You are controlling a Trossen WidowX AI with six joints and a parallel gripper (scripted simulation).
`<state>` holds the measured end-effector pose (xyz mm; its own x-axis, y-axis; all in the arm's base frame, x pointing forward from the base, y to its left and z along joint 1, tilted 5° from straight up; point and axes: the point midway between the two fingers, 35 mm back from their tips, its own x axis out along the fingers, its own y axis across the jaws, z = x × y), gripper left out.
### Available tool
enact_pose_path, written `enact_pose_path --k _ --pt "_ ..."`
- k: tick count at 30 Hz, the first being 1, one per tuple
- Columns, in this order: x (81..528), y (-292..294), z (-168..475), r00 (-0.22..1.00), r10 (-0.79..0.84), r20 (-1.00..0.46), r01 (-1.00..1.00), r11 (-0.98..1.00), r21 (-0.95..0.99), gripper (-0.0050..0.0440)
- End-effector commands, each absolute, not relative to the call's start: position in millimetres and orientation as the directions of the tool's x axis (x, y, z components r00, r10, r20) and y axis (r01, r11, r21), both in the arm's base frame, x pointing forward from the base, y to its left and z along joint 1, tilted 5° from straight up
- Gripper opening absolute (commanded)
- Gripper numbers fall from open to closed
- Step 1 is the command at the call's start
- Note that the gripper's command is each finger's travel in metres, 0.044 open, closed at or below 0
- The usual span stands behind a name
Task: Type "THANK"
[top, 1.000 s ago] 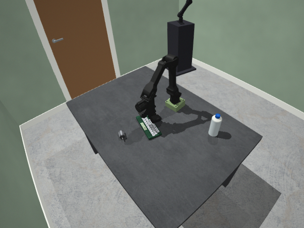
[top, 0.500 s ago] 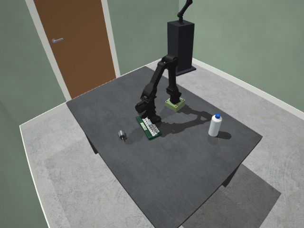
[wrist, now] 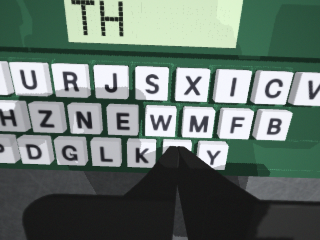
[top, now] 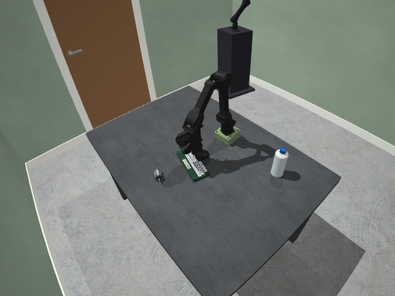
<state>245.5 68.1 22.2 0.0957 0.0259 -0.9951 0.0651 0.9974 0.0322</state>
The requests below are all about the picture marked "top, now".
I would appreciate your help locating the white plastic bottle with blue cap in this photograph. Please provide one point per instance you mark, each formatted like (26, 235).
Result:
(279, 163)

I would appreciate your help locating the green keyboard case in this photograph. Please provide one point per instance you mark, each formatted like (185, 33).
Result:
(197, 170)

